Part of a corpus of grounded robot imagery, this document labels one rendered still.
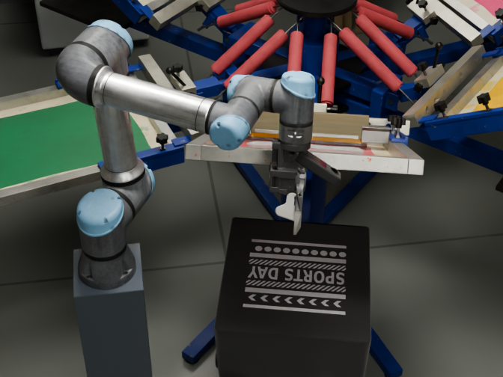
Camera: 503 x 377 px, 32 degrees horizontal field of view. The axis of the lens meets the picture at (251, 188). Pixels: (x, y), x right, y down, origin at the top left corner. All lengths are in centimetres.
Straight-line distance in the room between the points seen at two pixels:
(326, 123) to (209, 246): 155
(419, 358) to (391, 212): 92
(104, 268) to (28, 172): 92
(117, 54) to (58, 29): 345
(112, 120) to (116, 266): 38
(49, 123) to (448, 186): 217
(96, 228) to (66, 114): 124
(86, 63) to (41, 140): 131
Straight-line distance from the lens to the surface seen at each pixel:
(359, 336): 252
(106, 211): 218
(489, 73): 331
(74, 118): 333
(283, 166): 196
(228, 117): 182
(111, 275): 227
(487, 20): 368
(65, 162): 312
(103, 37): 204
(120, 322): 237
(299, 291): 262
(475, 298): 403
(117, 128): 216
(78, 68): 195
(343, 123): 272
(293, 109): 190
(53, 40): 552
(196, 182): 449
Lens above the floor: 285
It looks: 40 degrees down
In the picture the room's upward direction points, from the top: 1 degrees clockwise
